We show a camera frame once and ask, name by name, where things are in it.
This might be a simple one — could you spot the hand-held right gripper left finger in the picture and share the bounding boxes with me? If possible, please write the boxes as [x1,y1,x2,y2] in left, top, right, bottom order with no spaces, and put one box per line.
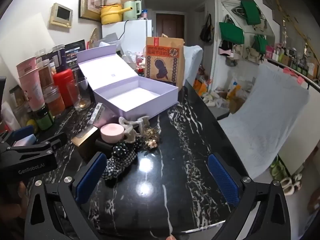
[24,152,108,240]

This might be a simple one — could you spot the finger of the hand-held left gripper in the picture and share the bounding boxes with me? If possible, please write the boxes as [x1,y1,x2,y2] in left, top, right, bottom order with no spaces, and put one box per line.
[9,132,68,161]
[0,125,35,146]

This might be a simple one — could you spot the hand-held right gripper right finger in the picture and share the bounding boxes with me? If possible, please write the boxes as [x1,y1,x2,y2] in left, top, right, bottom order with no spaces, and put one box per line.
[208,153,292,240]

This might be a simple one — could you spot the tan cardboard box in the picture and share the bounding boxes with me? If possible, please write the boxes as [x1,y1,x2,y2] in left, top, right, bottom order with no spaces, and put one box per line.
[71,126,98,155]

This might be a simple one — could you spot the small dark grey case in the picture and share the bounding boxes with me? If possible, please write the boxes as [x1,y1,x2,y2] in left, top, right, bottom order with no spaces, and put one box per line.
[94,140,114,152]

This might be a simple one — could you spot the black polka dot scrunchie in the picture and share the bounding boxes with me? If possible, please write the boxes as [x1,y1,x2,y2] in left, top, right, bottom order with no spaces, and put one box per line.
[111,142,137,161]

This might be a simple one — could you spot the pink round compact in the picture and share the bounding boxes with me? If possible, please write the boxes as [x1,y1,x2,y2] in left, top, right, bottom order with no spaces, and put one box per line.
[100,123,125,143]

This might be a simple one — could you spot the small lavender carton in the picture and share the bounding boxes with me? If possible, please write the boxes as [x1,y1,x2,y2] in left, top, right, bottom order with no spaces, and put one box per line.
[90,102,104,126]

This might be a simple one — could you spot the pearl white hair claw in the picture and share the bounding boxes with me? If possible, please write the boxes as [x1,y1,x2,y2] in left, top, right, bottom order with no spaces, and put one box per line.
[119,116,149,144]

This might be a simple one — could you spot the gold flower hair clip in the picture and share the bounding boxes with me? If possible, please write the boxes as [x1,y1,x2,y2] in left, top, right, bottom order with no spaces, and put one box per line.
[139,127,161,151]

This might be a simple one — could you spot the lavender gift box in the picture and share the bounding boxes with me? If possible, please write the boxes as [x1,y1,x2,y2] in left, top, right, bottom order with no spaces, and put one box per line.
[76,44,179,122]

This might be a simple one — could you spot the person's left hand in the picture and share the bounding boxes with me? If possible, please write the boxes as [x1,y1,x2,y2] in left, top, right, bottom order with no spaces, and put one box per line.
[0,180,28,220]

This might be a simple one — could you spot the lilac grey box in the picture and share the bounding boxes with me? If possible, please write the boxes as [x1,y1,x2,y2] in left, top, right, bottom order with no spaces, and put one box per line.
[12,134,37,147]

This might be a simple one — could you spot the yellow round object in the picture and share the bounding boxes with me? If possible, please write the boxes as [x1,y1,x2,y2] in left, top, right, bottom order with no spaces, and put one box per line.
[26,120,38,133]

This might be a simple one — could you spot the green jar black lid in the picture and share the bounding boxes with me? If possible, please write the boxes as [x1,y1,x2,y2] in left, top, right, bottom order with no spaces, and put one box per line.
[34,104,55,130]

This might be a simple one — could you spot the clear jar orange contents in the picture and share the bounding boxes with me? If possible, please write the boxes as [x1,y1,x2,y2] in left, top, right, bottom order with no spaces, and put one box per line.
[42,85,66,117]

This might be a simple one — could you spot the pink printed tube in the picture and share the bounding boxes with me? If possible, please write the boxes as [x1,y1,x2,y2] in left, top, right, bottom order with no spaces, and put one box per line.
[19,69,48,112]
[16,56,38,77]

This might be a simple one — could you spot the clear drinking glass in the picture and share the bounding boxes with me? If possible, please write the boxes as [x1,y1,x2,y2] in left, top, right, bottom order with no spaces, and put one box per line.
[66,77,91,112]

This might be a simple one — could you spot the green slipper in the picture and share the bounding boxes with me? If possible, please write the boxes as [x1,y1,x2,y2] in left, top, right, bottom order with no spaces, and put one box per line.
[270,156,290,178]

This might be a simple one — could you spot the red canister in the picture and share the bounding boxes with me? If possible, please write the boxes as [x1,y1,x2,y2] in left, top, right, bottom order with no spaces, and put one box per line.
[53,69,75,108]

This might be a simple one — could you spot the tall jar brown contents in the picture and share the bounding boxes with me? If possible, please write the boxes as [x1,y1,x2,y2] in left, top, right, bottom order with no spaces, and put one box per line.
[37,59,54,89]

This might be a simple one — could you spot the beige fuzzy slipper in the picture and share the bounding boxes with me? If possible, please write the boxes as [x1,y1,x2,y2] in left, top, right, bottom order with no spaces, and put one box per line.
[280,176,294,195]
[292,174,303,190]

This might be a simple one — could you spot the grey cushion on chair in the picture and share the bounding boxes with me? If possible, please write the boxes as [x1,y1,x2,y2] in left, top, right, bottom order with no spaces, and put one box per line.
[217,62,310,180]

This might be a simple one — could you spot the pile of plastic bags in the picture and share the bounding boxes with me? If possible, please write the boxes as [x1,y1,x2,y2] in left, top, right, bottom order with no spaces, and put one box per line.
[195,72,255,113]

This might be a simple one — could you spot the black printed display box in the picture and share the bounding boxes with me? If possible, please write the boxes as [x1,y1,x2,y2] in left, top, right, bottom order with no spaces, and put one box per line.
[64,39,87,72]

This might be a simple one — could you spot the woven straw fan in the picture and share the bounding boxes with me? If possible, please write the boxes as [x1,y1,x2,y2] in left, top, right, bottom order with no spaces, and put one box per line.
[89,27,102,49]

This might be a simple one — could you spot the clear plastic wrap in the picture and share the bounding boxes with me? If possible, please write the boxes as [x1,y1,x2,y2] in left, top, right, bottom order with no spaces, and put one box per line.
[121,50,145,70]

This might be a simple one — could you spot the grey paper bag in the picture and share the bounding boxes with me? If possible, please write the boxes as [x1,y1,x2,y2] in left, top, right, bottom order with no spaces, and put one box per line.
[99,32,120,48]

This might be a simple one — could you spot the chair with pale blue cover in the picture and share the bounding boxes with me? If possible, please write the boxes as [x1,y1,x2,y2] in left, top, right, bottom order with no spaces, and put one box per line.
[184,45,203,88]

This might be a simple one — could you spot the pink sticky notes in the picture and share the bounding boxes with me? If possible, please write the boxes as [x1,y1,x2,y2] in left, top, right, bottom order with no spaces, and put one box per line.
[282,67,305,84]

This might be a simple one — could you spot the brown printed paper bag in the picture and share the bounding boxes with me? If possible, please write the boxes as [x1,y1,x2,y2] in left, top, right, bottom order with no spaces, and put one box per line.
[144,36,185,90]

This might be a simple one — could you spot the row of bottles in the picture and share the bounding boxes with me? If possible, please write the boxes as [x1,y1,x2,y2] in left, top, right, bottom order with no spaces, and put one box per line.
[265,44,320,80]

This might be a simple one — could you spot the white refrigerator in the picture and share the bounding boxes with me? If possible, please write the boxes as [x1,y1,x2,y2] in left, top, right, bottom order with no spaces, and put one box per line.
[101,19,153,55]

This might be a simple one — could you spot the yellow pot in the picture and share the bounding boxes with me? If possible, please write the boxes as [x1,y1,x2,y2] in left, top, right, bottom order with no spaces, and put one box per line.
[100,4,133,25]

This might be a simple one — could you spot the framed picture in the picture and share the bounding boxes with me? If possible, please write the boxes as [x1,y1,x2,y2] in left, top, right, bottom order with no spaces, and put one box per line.
[78,0,105,22]

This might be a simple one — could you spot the black hanging handbag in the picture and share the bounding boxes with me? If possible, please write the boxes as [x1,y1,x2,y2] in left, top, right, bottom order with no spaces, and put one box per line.
[199,14,215,42]

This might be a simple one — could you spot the pale green electric kettle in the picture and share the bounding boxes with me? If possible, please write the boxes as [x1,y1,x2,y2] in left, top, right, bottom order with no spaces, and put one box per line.
[123,0,142,22]

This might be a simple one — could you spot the brown door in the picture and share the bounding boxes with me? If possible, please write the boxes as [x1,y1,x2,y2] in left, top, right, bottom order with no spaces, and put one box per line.
[156,12,187,45]

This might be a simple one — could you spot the cream wall intercom panel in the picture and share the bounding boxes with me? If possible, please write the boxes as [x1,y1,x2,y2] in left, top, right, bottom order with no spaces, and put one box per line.
[49,3,73,28]

